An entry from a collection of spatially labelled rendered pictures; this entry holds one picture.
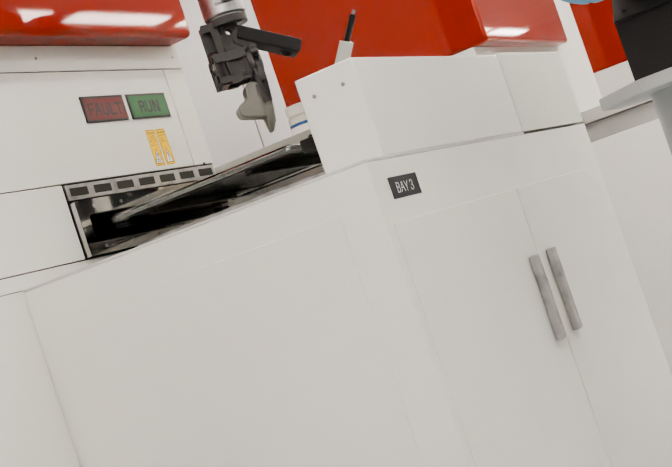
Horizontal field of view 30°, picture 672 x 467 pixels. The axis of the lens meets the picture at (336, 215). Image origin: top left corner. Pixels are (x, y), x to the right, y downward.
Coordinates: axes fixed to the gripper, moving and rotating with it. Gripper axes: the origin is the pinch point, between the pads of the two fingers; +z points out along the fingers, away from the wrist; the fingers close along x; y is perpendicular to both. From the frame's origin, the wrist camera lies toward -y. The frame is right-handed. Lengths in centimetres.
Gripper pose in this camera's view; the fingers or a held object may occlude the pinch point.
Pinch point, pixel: (273, 123)
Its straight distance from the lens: 219.4
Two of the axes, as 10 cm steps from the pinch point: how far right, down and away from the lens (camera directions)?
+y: -9.3, 3.0, -2.2
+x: 2.0, -1.1, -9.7
